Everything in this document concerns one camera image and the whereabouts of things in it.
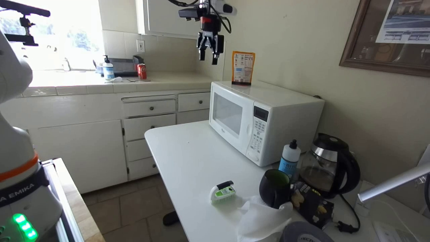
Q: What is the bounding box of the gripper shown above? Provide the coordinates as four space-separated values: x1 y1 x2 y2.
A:
196 15 225 66

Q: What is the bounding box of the microwave door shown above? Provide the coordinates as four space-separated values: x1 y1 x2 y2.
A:
209 82 255 156

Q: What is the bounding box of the white microwave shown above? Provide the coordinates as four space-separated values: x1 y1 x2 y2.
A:
209 80 325 167

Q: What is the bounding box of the orange packet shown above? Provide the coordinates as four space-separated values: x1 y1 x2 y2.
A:
231 51 256 86

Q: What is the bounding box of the dark dish rack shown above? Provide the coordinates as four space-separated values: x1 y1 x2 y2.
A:
94 55 144 77

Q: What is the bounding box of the soap pump bottle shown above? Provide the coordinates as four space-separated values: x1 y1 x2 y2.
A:
102 55 116 81

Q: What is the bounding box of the white bottle with black cap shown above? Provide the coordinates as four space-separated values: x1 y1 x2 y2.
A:
278 139 302 179

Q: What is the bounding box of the white and green scrub brush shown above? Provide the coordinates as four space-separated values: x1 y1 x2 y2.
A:
209 180 237 205

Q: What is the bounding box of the window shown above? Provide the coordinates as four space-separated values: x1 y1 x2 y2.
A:
0 0 105 71

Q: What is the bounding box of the white kitchen counter cabinet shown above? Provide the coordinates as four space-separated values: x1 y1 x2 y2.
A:
0 71 219 194

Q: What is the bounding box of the black mug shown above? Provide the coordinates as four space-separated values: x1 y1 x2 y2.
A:
259 169 292 209

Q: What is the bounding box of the glass electric kettle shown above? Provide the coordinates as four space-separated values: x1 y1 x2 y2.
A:
298 133 361 199

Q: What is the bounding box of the white paper towel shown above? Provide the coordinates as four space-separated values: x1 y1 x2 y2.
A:
236 196 294 242

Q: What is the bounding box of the framed picture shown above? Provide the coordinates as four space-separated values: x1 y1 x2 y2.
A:
339 0 430 78

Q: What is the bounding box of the black snack packet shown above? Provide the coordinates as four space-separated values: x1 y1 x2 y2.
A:
290 181 335 230

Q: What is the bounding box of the roll of grey tape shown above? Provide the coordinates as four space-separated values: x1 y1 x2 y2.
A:
279 221 335 242

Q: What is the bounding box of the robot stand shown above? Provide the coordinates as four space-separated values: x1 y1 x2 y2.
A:
40 158 105 242

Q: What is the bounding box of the white lamp bar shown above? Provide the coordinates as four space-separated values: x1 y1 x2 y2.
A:
357 163 430 202

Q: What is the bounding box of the white flat device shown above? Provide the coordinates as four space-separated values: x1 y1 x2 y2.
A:
372 220 421 242

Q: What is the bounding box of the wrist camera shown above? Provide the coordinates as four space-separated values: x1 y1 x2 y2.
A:
178 7 203 21

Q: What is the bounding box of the white wall cabinet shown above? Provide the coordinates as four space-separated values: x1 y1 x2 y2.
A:
136 0 203 39

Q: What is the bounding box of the camera on mount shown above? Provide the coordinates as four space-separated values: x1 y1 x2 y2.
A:
0 0 51 47

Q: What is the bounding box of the black cable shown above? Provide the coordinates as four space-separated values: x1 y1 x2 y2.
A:
334 193 361 234

